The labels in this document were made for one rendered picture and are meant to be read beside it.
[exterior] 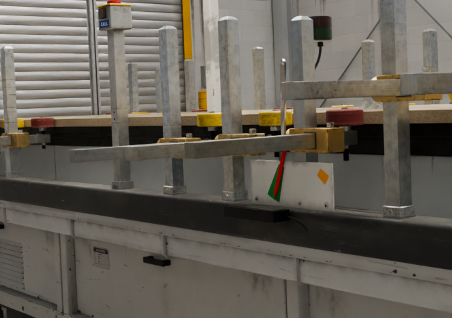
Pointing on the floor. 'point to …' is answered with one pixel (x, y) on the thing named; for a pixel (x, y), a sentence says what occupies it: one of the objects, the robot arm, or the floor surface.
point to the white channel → (211, 44)
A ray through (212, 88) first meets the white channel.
